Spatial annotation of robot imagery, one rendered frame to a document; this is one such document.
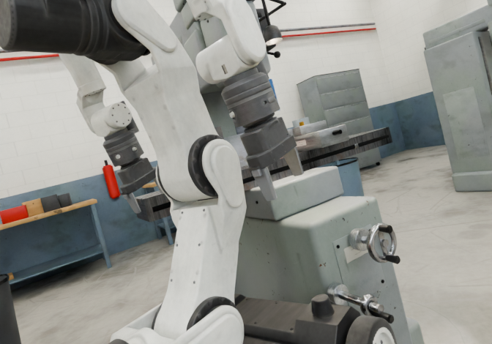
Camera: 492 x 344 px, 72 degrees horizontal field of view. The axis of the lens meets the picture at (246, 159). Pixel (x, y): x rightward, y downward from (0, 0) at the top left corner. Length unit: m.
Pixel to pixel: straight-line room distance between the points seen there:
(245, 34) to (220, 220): 0.38
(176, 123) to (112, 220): 4.81
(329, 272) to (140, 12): 0.88
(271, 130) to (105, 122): 0.49
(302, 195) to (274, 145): 0.68
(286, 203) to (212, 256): 0.53
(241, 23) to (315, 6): 7.60
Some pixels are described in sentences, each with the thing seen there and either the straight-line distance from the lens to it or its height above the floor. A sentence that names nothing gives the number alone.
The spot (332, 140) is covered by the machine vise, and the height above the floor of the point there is 0.97.
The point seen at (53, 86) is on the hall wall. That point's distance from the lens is 5.68.
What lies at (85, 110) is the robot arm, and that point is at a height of 1.23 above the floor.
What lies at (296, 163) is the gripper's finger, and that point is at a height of 0.97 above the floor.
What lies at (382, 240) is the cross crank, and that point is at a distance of 1.10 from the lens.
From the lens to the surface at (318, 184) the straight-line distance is 1.31.
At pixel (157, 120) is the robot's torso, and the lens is 0.76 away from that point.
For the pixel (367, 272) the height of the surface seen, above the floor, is 0.52.
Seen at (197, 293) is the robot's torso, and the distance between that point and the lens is 0.73.
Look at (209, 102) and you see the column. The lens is 1.81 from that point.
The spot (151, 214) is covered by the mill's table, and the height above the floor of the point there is 0.90.
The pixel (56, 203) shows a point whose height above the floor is 0.96.
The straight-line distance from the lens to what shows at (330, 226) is 1.12.
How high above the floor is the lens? 1.03
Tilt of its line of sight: 2 degrees down
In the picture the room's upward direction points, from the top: 15 degrees counter-clockwise
